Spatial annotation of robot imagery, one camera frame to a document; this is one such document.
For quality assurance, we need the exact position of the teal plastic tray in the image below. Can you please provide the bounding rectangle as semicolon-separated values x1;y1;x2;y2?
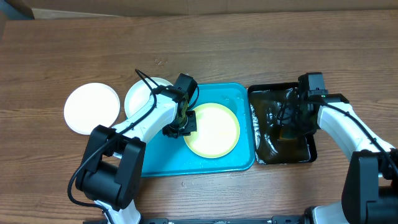
142;83;255;177

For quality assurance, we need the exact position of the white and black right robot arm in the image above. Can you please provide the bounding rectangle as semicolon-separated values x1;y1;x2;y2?
288;72;397;223

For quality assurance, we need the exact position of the white plate at back left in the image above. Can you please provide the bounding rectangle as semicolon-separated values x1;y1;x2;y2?
124;80;177;118

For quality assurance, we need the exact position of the green and yellow sponge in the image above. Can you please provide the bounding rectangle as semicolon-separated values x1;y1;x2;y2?
279;128;297;141

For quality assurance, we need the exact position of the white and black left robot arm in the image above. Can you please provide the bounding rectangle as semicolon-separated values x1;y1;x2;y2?
67;73;199;223

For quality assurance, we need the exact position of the yellow plate with ketchup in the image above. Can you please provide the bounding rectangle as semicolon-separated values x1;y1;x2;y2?
184;103;240;159

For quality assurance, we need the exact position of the black water tray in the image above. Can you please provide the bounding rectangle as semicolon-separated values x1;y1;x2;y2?
248;83;317;165

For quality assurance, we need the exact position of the white plate with ketchup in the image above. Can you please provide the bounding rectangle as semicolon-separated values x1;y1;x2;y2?
63;83;121;135

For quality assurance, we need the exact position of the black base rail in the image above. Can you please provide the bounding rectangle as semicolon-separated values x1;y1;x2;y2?
83;214;360;224

